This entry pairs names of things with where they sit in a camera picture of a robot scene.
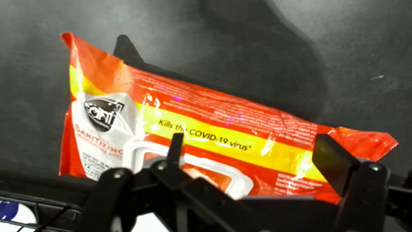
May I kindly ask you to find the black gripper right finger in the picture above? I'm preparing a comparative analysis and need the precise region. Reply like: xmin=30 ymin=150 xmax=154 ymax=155
xmin=311 ymin=133 xmax=412 ymax=232

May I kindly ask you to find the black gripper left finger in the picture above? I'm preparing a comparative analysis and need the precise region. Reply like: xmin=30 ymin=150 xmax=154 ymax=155
xmin=74 ymin=132 xmax=254 ymax=232

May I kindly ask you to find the orange pack of wipes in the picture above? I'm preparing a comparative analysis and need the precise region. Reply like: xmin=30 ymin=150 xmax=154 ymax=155
xmin=57 ymin=32 xmax=399 ymax=207

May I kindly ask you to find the black dish rack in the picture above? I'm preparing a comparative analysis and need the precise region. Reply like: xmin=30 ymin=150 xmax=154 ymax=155
xmin=0 ymin=172 xmax=101 ymax=232

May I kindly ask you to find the white plate with dark print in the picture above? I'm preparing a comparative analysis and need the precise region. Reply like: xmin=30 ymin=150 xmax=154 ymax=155
xmin=0 ymin=198 xmax=42 ymax=232

